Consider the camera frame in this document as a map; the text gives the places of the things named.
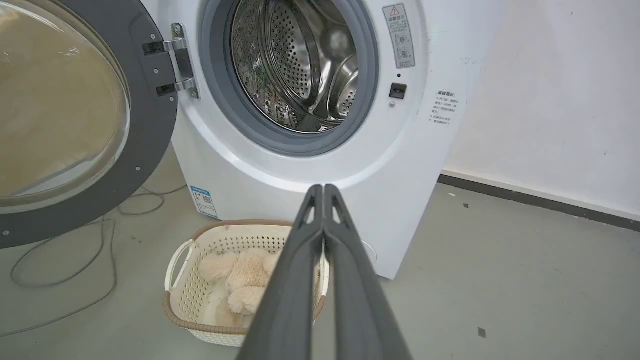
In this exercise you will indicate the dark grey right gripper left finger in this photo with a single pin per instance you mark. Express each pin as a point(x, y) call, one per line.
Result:
point(287, 300)

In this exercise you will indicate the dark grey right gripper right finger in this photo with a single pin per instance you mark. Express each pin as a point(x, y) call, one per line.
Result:
point(362, 305)

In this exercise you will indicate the white front-load washing machine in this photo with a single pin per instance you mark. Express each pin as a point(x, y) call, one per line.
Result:
point(390, 165)

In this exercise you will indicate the black door latch socket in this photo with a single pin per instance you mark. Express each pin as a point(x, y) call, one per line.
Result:
point(398, 90)

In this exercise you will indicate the chrome door hinge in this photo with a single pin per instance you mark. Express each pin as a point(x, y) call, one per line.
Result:
point(181, 60)

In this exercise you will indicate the grey round washer door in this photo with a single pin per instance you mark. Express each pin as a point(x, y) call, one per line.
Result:
point(75, 115)

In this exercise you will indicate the beige plush toy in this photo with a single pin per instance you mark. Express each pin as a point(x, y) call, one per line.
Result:
point(245, 282)

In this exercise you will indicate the white perforated laundry basket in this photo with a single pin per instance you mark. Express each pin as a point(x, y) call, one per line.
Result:
point(187, 300)

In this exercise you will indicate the blue energy label sticker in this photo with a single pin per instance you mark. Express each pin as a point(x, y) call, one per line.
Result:
point(204, 201)

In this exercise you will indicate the steel perforated washer drum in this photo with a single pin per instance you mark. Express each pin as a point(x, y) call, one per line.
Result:
point(300, 60)

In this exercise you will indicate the grey warning label sticker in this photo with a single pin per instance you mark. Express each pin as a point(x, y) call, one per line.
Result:
point(399, 35)

